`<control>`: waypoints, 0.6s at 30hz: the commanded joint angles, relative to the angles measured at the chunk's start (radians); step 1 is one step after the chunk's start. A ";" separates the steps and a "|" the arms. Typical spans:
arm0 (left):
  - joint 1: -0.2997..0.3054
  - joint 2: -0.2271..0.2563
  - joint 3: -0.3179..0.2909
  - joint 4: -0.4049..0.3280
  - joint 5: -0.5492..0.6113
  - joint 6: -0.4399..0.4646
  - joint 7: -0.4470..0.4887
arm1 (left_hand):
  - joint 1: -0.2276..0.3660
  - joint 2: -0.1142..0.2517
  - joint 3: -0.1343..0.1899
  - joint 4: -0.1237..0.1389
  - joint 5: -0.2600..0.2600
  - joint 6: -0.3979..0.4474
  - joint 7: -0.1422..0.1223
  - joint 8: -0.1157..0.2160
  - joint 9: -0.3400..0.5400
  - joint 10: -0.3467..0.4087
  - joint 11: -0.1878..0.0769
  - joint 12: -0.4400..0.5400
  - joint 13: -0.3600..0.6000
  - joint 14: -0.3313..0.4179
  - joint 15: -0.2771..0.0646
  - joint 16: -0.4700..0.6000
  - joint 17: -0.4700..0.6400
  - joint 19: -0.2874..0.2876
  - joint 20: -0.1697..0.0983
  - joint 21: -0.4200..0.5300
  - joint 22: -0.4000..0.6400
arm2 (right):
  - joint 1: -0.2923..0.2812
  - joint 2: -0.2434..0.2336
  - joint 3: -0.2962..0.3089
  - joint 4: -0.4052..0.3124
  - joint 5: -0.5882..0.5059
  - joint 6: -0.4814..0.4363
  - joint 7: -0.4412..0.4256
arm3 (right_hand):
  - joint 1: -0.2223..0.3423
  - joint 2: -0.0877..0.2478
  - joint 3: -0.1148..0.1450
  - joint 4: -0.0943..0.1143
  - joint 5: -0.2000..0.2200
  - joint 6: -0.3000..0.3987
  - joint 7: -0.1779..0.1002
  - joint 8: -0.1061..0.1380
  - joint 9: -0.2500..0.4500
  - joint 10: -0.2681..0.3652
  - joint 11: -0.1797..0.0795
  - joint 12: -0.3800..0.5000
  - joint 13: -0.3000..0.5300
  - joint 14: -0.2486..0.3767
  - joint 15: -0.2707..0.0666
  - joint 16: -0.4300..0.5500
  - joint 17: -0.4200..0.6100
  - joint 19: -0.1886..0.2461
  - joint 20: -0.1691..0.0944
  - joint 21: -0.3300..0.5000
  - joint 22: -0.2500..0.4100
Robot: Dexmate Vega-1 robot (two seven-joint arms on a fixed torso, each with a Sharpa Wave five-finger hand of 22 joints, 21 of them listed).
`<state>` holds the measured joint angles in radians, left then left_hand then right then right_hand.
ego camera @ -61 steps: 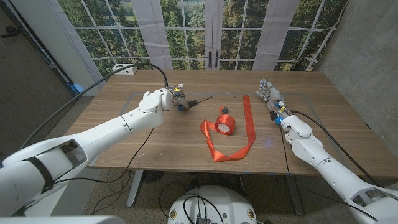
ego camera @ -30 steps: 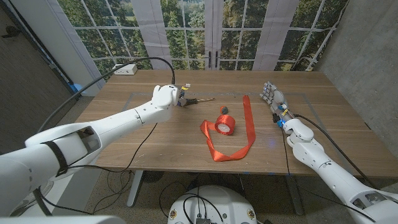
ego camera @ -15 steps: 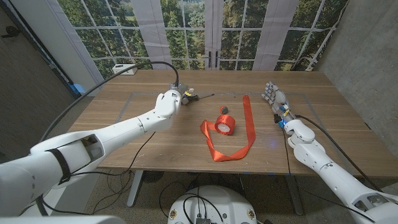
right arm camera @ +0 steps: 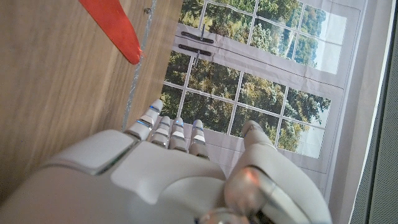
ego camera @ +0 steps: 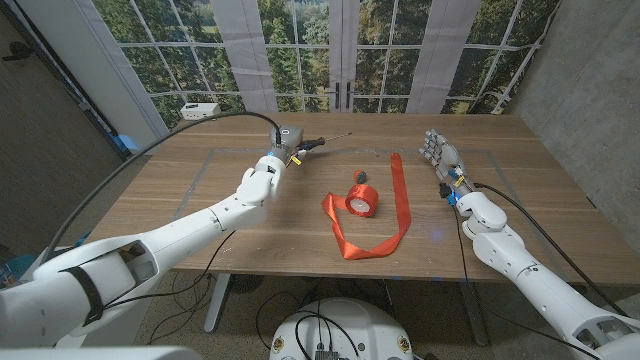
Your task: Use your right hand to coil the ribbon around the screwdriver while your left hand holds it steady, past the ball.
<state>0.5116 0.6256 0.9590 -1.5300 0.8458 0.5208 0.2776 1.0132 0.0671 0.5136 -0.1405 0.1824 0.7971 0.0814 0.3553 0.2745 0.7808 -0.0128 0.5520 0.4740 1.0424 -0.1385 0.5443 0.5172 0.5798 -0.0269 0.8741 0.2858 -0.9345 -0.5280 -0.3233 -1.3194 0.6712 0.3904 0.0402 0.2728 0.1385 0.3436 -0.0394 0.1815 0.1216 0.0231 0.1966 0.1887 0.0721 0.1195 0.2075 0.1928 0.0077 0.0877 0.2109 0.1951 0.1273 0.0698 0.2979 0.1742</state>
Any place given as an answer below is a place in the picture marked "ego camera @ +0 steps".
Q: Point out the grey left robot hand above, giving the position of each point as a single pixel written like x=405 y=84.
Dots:
x=287 y=140

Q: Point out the orange satin ribbon roll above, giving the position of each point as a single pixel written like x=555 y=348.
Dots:
x=362 y=191

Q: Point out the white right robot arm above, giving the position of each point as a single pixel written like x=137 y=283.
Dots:
x=525 y=260

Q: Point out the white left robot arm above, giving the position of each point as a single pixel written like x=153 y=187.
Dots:
x=175 y=235

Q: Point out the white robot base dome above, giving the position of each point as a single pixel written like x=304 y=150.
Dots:
x=375 y=330

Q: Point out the small dark ball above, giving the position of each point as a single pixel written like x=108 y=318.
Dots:
x=360 y=176

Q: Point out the white power strip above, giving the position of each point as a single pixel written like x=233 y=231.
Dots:
x=200 y=111

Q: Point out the printed window forest backdrop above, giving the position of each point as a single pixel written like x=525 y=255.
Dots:
x=175 y=75

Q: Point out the black ribbed round object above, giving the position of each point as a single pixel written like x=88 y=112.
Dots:
x=246 y=282

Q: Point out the blue floor object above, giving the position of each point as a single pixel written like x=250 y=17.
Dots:
x=127 y=142

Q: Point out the white table leg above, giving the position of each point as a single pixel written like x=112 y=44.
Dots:
x=475 y=315
x=218 y=300

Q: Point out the teal plastic bin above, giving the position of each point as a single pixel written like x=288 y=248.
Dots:
x=20 y=265

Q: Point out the black diagonal wall rail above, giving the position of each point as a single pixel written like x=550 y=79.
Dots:
x=63 y=70

